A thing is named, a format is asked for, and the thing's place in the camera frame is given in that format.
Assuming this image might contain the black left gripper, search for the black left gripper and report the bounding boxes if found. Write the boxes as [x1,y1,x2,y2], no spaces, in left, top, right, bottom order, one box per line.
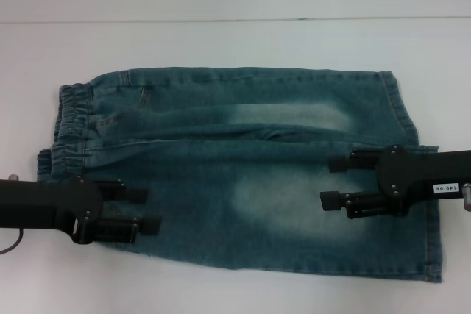
[0,176,163,245]

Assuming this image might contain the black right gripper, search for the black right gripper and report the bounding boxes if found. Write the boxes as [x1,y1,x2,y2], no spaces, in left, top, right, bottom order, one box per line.
[319,144,471,220]

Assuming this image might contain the blue denim shorts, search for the blue denim shorts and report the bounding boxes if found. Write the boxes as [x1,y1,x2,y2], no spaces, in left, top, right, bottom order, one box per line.
[36,66,442,285]

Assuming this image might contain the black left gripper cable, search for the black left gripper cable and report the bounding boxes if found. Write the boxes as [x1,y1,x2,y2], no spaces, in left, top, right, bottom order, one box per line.
[0,228,26,256]

